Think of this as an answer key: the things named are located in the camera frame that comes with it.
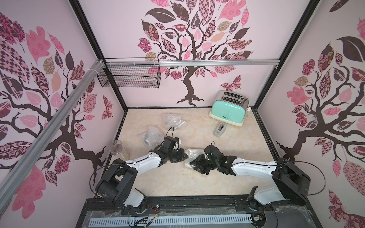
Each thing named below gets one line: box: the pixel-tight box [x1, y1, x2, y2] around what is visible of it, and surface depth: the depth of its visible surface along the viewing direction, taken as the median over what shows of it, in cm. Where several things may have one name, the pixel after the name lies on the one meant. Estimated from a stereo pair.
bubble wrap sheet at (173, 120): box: [163, 113, 187, 130], surface depth 102 cm
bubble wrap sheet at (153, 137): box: [141, 125, 165, 150], surface depth 93 cm
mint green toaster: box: [209, 90, 250, 127], surface depth 105 cm
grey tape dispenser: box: [212, 122, 227, 138], surface depth 105 cm
